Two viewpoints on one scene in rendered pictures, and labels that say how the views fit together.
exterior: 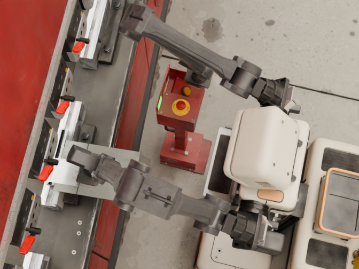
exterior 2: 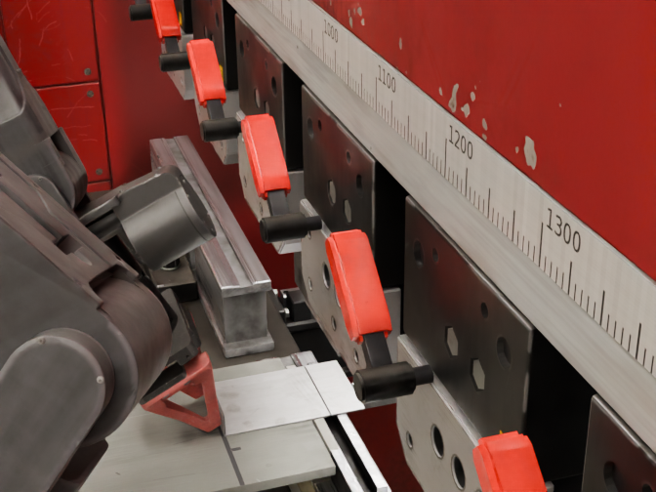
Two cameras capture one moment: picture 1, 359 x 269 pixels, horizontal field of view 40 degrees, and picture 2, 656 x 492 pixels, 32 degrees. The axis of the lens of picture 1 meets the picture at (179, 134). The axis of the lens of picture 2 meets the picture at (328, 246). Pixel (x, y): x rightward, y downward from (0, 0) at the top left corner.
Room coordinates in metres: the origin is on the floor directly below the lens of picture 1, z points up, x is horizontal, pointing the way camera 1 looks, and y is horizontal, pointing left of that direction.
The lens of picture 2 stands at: (1.21, 0.05, 1.59)
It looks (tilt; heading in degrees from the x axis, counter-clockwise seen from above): 26 degrees down; 153
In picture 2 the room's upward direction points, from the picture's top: 1 degrees counter-clockwise
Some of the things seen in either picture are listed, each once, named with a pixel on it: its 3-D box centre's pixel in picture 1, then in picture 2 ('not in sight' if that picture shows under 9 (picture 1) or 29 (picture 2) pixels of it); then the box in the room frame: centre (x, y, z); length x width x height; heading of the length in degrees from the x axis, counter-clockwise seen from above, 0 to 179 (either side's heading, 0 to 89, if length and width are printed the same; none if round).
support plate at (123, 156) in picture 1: (97, 171); (161, 439); (0.42, 0.28, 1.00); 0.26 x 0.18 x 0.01; 80
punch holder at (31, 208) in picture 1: (14, 216); (248, 61); (0.22, 0.46, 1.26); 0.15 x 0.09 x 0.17; 170
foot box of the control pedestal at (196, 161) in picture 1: (186, 149); not in sight; (0.78, -0.04, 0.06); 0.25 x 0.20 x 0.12; 75
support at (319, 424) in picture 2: (59, 165); (311, 419); (0.44, 0.42, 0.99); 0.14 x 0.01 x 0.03; 170
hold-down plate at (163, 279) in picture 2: not in sight; (157, 244); (-0.16, 0.47, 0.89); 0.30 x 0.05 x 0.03; 170
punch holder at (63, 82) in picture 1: (49, 87); (390, 227); (0.62, 0.39, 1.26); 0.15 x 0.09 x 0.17; 170
